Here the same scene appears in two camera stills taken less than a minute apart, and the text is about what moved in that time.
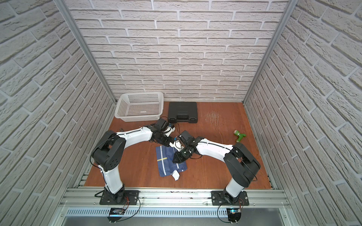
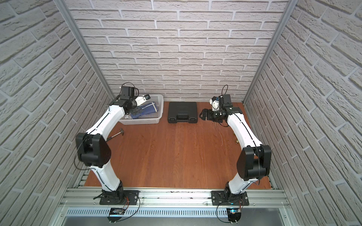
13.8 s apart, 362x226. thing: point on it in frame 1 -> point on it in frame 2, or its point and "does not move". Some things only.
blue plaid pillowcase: x=165 y=155 -> x=147 y=108
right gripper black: x=178 y=158 -> x=210 y=115
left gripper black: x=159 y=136 -> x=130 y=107
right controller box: x=234 y=214 does not move
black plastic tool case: x=182 y=111 does not move
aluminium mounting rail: x=259 y=197 does not move
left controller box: x=115 y=214 does not move
